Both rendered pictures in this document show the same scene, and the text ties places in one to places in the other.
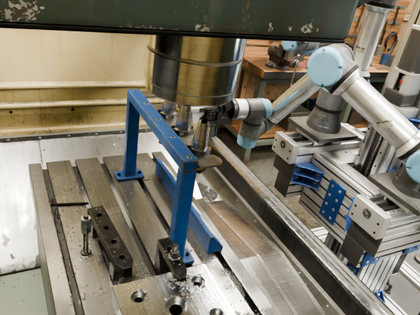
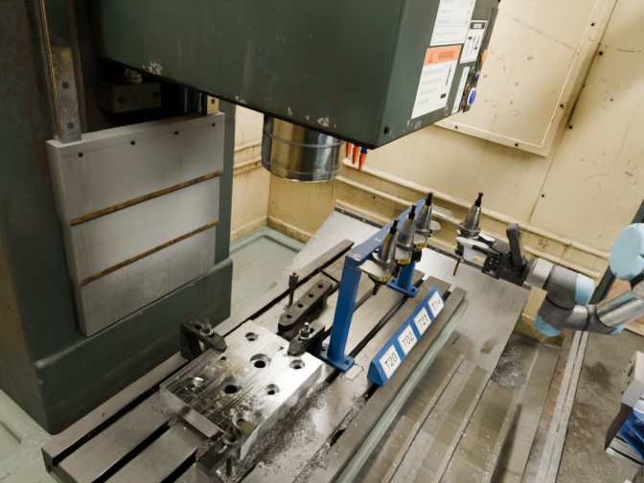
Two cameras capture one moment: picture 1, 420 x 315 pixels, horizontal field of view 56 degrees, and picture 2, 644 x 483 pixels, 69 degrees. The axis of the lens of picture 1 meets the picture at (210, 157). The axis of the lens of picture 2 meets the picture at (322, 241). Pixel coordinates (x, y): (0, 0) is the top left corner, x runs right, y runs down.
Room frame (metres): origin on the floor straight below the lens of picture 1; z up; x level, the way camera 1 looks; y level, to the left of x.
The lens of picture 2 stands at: (0.27, -0.73, 1.79)
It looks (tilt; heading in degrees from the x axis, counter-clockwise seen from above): 30 degrees down; 60
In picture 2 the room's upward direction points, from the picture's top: 9 degrees clockwise
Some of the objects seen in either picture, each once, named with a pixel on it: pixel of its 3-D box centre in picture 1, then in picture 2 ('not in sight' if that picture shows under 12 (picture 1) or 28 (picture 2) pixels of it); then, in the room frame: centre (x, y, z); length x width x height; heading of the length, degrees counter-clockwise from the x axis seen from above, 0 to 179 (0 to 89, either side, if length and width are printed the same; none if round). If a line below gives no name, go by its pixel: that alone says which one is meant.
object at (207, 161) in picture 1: (208, 160); (375, 269); (0.85, 0.00, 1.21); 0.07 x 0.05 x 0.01; 121
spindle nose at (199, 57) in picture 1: (194, 55); (304, 137); (0.65, 0.05, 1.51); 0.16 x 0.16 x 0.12
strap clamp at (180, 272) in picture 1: (171, 265); (304, 345); (0.72, 0.05, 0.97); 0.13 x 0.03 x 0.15; 31
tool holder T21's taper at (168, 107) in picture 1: (170, 100); (425, 215); (1.08, 0.14, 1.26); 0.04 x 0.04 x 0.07
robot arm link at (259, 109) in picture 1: (255, 109); (568, 286); (1.38, -0.14, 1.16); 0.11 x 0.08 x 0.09; 121
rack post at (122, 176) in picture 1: (131, 139); (412, 251); (1.20, 0.28, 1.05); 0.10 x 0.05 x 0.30; 121
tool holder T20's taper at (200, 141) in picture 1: (201, 134); (389, 244); (0.89, 0.03, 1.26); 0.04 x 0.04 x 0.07
